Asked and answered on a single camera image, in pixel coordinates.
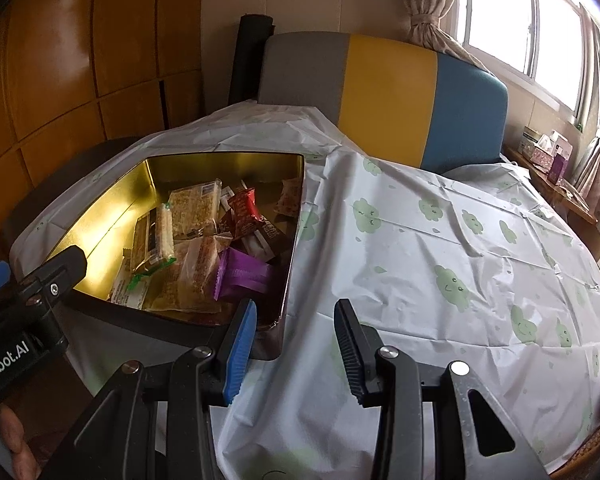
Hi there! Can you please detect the orange biscuit packet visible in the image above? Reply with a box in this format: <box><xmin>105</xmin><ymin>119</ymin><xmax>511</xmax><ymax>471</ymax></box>
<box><xmin>162</xmin><ymin>235</ymin><xmax>233</xmax><ymax>311</ymax></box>

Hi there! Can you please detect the purple box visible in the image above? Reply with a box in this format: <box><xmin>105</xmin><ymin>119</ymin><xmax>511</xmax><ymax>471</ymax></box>
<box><xmin>547</xmin><ymin>152</ymin><xmax>570</xmax><ymax>183</ymax></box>

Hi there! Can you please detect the brown snack packet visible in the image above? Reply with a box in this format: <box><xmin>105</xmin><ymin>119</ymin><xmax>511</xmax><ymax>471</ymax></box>
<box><xmin>252</xmin><ymin>220</ymin><xmax>283</xmax><ymax>248</ymax></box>

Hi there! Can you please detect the glitter tissue box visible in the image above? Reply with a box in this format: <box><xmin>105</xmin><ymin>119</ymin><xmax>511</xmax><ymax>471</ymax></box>
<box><xmin>520</xmin><ymin>127</ymin><xmax>556</xmax><ymax>166</ymax></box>

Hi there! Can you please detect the person's left hand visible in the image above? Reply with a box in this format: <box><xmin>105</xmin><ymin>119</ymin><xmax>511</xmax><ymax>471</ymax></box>
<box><xmin>0</xmin><ymin>405</ymin><xmax>43</xmax><ymax>480</ymax></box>

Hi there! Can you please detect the white green snack packet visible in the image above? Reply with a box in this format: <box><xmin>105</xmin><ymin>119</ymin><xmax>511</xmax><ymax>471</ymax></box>
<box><xmin>109</xmin><ymin>250</ymin><xmax>148</xmax><ymax>310</ymax></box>

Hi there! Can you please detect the white box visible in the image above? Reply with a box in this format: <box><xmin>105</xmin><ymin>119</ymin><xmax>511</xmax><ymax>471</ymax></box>
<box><xmin>547</xmin><ymin>132</ymin><xmax>573</xmax><ymax>158</ymax></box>

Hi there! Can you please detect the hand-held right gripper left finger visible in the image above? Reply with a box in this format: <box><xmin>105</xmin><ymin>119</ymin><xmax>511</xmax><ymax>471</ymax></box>
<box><xmin>40</xmin><ymin>298</ymin><xmax>258</xmax><ymax>480</ymax></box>

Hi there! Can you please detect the cracker packet with green ends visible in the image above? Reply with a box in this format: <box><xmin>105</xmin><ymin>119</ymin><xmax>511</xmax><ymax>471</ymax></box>
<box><xmin>130</xmin><ymin>202</ymin><xmax>177</xmax><ymax>276</ymax></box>

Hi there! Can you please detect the gold tin box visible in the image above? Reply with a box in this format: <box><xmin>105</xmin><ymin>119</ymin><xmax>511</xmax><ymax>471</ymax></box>
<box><xmin>11</xmin><ymin>151</ymin><xmax>306</xmax><ymax>361</ymax></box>

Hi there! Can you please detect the long red snack packet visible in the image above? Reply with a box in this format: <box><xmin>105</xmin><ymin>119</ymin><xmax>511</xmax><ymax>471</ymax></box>
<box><xmin>227</xmin><ymin>187</ymin><xmax>266</xmax><ymax>241</ymax></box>

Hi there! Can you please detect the cloud printed plastic tablecloth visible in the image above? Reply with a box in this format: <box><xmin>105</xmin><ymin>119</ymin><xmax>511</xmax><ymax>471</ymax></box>
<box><xmin>10</xmin><ymin>100</ymin><xmax>600</xmax><ymax>480</ymax></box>

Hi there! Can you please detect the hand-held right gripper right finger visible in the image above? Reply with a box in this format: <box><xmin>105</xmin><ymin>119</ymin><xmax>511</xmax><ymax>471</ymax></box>
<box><xmin>333</xmin><ymin>298</ymin><xmax>551</xmax><ymax>480</ymax></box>

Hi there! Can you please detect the wooden wardrobe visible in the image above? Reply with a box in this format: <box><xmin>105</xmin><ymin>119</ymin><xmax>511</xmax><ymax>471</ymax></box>
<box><xmin>0</xmin><ymin>0</ymin><xmax>206</xmax><ymax>196</ymax></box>

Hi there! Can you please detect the beige floral curtain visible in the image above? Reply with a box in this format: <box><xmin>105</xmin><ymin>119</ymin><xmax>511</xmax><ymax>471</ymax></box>
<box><xmin>397</xmin><ymin>0</ymin><xmax>486</xmax><ymax>68</ymax></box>
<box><xmin>575</xmin><ymin>10</ymin><xmax>600</xmax><ymax>211</ymax></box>

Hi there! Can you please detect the purple snack packet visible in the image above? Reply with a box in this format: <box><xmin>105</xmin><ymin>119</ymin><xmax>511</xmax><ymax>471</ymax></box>
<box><xmin>214</xmin><ymin>247</ymin><xmax>276</xmax><ymax>302</ymax></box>

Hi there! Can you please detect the grey yellow blue chair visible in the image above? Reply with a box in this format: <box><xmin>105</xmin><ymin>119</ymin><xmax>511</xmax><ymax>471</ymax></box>
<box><xmin>257</xmin><ymin>31</ymin><xmax>510</xmax><ymax>176</ymax></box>

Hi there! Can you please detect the window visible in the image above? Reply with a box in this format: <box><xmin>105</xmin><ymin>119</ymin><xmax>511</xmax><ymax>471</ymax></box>
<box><xmin>455</xmin><ymin>0</ymin><xmax>600</xmax><ymax>116</ymax></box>

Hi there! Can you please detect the puffed rice bar packet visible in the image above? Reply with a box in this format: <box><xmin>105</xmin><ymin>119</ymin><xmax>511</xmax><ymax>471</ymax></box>
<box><xmin>169</xmin><ymin>180</ymin><xmax>223</xmax><ymax>241</ymax></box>

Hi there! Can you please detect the wicker chair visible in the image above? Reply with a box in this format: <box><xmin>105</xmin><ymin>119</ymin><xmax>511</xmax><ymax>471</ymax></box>
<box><xmin>550</xmin><ymin>410</ymin><xmax>600</xmax><ymax>478</ymax></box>

